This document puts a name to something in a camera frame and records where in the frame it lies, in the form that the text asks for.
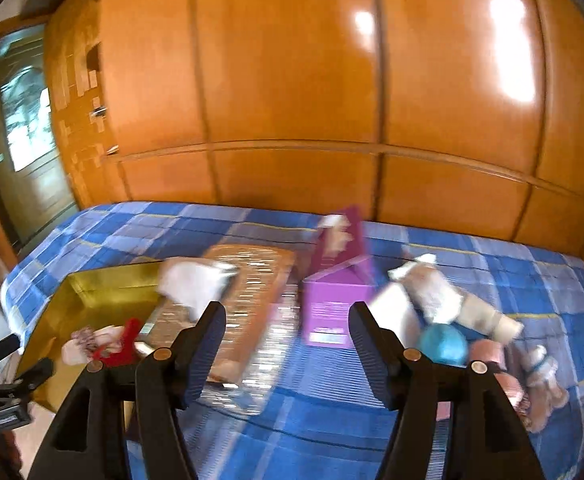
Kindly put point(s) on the wooden glass door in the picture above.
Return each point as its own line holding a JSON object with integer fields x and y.
{"x": 34, "y": 192}

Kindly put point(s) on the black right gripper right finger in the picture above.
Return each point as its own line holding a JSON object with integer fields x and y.
{"x": 487, "y": 440}

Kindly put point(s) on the blue plaid tablecloth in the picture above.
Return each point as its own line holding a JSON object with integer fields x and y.
{"x": 322, "y": 421}

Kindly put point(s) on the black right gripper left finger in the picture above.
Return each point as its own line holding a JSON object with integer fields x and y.
{"x": 86, "y": 438}

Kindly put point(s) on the orange wooden wardrobe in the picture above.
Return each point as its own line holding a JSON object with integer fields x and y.
{"x": 464, "y": 116}

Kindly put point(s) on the white knit gloves blue band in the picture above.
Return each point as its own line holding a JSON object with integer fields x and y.
{"x": 543, "y": 390}

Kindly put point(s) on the red cloth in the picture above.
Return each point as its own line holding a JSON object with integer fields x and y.
{"x": 115, "y": 344}

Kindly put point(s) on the purple snack carton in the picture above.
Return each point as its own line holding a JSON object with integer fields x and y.
{"x": 340, "y": 273}

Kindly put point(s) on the blue and pink plush towel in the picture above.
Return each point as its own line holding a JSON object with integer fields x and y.
{"x": 444, "y": 344}

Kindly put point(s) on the gold metal tray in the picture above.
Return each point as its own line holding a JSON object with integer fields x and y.
{"x": 94, "y": 298}

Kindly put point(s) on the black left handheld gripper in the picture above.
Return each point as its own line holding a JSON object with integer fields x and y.
{"x": 16, "y": 395}

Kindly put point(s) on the cream mesh cloth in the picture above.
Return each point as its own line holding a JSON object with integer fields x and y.
{"x": 442, "y": 302}

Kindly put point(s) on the white foam sponge block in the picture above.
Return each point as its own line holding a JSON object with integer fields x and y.
{"x": 392, "y": 310}

